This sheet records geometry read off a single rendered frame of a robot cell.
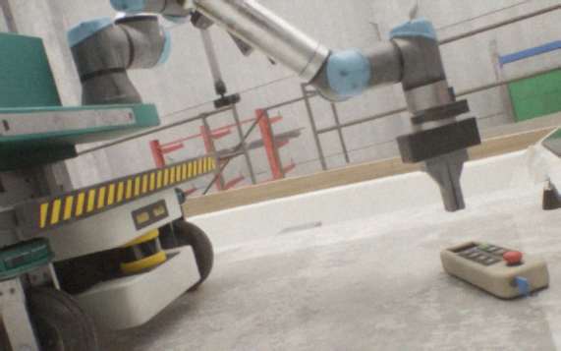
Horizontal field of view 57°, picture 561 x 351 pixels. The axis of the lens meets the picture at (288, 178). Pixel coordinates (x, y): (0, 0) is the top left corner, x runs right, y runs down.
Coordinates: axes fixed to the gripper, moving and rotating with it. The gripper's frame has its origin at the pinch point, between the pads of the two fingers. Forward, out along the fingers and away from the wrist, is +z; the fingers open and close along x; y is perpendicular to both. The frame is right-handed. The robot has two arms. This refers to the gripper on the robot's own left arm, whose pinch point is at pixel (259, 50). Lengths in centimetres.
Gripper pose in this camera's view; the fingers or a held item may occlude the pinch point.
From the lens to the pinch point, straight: 118.2
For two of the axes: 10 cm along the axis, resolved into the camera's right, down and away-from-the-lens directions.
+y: 7.3, -5.8, -3.7
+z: 5.4, 8.1, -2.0
